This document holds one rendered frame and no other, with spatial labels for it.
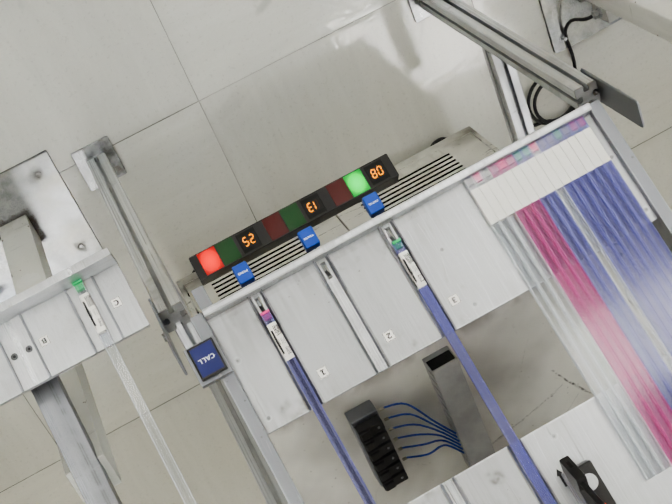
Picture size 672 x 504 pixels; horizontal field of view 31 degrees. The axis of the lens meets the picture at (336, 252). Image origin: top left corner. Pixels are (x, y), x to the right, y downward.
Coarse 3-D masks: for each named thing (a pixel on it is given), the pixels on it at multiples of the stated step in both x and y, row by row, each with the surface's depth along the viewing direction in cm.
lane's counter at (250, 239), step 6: (252, 228) 183; (240, 234) 183; (246, 234) 183; (252, 234) 183; (240, 240) 182; (246, 240) 182; (252, 240) 182; (258, 240) 182; (246, 246) 182; (252, 246) 182; (258, 246) 182; (246, 252) 182
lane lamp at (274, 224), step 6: (270, 216) 183; (276, 216) 183; (264, 222) 183; (270, 222) 183; (276, 222) 183; (282, 222) 183; (270, 228) 183; (276, 228) 183; (282, 228) 183; (270, 234) 183; (276, 234) 183; (282, 234) 182
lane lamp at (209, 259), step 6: (204, 252) 182; (210, 252) 182; (216, 252) 182; (198, 258) 182; (204, 258) 182; (210, 258) 182; (216, 258) 182; (204, 264) 181; (210, 264) 181; (216, 264) 181; (222, 264) 181; (210, 270) 181; (216, 270) 181
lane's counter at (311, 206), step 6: (306, 198) 184; (312, 198) 184; (318, 198) 184; (306, 204) 184; (312, 204) 184; (318, 204) 184; (306, 210) 183; (312, 210) 183; (318, 210) 183; (324, 210) 183; (312, 216) 183
